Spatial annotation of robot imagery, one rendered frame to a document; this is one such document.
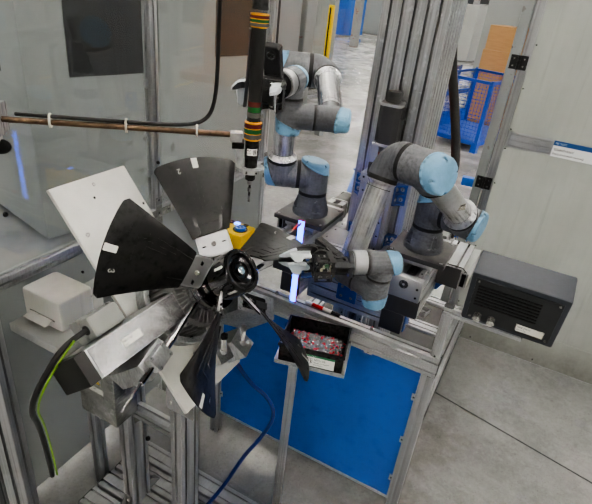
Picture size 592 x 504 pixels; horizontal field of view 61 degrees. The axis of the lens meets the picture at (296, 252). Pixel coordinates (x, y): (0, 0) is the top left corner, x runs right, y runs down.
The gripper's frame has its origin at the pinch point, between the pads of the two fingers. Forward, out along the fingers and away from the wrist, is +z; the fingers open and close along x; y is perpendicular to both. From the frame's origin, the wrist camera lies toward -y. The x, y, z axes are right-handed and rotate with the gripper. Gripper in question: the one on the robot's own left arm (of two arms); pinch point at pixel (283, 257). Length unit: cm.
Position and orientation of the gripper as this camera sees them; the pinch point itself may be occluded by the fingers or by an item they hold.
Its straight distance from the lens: 147.4
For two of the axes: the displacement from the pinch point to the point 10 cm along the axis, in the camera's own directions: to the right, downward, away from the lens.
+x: -1.1, 8.2, 5.6
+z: -9.8, -0.1, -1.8
